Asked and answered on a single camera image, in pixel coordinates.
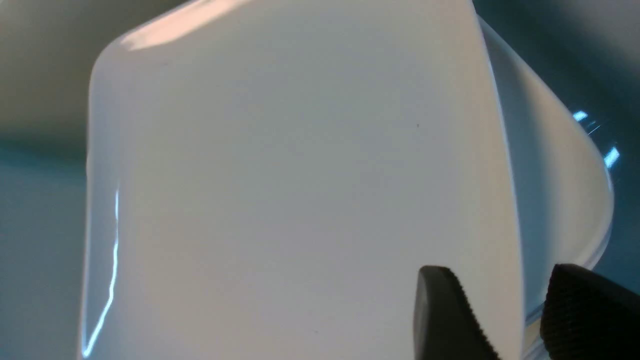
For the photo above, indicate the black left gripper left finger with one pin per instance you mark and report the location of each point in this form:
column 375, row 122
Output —
column 444, row 325

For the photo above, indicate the white square rice plate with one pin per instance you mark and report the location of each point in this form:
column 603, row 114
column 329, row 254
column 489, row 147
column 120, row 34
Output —
column 265, row 178

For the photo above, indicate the large white plastic tub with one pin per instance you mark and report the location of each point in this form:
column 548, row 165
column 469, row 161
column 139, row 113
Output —
column 48, row 50

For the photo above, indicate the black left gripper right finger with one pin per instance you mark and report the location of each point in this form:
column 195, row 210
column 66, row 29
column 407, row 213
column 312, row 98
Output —
column 589, row 317

